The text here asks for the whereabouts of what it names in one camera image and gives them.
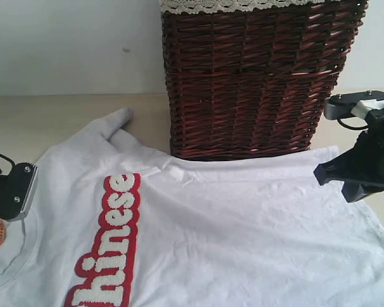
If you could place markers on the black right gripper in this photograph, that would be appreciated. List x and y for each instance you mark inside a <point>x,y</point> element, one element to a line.
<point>368,167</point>

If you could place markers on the white t-shirt with red lettering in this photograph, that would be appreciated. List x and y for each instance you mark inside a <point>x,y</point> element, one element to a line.
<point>116,223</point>

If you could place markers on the brown wicker basket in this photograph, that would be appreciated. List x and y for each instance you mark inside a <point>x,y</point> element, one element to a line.
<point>253,84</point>

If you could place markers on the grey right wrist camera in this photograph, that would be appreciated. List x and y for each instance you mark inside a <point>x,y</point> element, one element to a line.
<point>342,106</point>

